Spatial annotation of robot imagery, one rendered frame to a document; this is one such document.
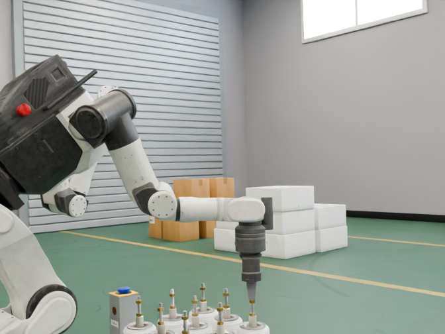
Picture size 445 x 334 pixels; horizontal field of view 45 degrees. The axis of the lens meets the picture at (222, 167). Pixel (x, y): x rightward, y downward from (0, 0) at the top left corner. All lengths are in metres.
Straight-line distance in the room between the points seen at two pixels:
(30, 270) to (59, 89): 0.49
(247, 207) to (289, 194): 2.67
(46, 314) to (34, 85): 0.60
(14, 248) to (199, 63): 6.72
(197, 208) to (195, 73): 6.55
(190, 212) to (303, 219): 2.86
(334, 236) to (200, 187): 1.52
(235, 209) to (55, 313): 0.56
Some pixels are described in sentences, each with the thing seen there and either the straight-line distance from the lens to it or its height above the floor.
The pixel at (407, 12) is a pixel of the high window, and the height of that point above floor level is 2.50.
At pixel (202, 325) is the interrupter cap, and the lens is 1.62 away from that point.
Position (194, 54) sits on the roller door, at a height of 2.39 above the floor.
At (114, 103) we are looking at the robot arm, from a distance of 1.40.
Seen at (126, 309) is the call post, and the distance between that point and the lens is 1.79.
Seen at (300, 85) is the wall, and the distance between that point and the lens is 7.88.
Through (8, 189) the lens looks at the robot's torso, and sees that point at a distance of 1.49.
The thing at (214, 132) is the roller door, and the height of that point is 1.24.
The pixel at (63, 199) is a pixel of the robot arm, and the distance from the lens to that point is 1.85.
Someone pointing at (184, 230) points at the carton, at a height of 0.10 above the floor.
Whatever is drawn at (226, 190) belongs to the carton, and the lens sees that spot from 5.61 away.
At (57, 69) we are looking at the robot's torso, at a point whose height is 0.99.
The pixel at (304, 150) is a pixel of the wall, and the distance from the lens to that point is 7.79.
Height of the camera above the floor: 0.71
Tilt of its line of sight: level
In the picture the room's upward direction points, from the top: 2 degrees counter-clockwise
